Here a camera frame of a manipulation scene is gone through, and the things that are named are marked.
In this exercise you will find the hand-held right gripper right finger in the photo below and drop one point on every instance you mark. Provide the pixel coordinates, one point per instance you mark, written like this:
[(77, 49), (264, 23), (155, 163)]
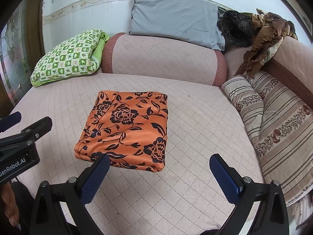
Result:
[(225, 178)]

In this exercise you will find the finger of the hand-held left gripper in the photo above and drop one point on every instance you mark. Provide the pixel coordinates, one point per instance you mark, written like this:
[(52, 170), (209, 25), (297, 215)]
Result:
[(40, 126), (9, 118)]

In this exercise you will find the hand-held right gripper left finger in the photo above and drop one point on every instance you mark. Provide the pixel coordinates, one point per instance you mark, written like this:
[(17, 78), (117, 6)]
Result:
[(95, 178)]

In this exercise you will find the orange floral blouse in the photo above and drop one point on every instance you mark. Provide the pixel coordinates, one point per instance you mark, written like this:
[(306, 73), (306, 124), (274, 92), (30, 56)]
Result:
[(127, 129)]

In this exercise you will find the person's left hand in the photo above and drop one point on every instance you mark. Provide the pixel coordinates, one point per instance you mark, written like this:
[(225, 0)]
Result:
[(8, 203)]

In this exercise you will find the stained glass door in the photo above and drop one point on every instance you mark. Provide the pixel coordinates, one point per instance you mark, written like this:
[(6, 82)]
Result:
[(17, 53)]

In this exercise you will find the green patterned pillow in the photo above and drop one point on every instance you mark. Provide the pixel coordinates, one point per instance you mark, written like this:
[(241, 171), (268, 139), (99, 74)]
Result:
[(68, 56)]

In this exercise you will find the striped floral quilt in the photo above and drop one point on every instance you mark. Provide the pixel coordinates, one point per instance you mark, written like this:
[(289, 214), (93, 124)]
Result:
[(286, 132)]

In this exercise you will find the pink sofa backrest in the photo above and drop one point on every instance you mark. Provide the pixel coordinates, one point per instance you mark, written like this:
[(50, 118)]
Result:
[(293, 63)]

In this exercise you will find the pink bolster cushion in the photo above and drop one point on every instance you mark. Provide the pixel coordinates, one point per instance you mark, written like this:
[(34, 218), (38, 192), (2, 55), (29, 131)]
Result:
[(161, 58)]

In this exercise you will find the black furry garment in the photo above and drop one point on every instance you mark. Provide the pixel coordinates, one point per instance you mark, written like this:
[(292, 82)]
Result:
[(234, 29)]

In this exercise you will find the brown ruffled cloth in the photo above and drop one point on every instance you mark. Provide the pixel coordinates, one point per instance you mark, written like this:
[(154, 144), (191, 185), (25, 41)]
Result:
[(266, 34)]

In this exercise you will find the grey pillow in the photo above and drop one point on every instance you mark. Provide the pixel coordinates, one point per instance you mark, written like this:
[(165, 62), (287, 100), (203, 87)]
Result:
[(173, 17)]

